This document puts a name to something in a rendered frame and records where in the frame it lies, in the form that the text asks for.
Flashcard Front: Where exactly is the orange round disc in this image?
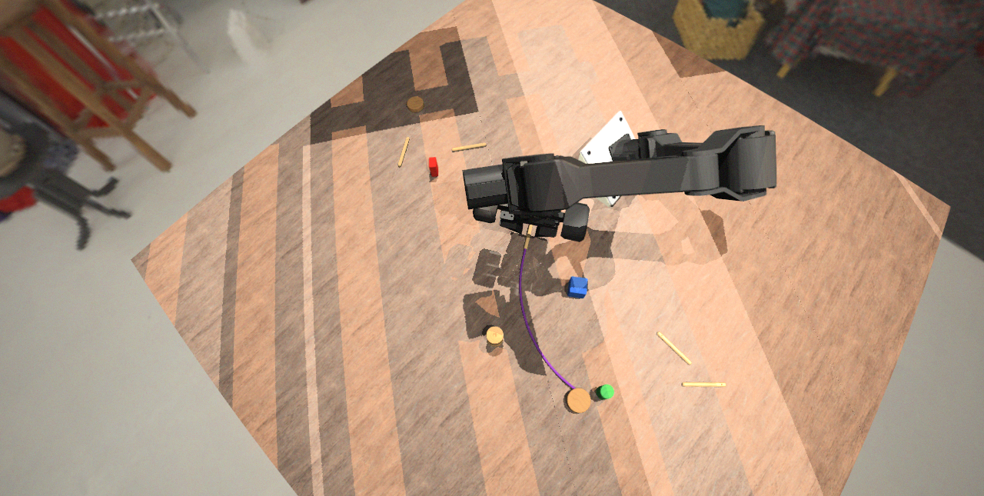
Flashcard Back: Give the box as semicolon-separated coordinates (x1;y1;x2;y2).
407;96;424;113

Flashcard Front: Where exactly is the tan round disc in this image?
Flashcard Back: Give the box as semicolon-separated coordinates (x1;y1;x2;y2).
566;388;591;413

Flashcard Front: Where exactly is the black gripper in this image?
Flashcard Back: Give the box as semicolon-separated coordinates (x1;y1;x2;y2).
473;202;590;242

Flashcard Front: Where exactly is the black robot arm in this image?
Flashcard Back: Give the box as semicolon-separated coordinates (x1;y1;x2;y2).
462;125;776;218

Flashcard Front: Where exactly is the dark green cylinder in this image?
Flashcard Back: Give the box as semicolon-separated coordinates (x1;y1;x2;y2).
597;384;614;400

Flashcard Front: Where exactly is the wooden cylinder with small hole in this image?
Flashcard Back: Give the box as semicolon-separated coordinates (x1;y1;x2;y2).
487;327;504;347

